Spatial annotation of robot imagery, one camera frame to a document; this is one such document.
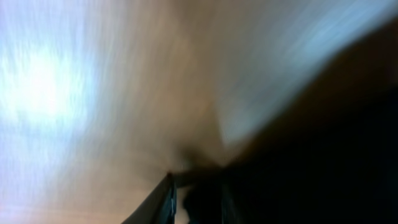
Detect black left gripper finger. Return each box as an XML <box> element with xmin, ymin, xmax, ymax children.
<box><xmin>122</xmin><ymin>174</ymin><xmax>177</xmax><ymax>224</ymax></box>

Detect black shorts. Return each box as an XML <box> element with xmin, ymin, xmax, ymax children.
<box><xmin>183</xmin><ymin>20</ymin><xmax>397</xmax><ymax>223</ymax></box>

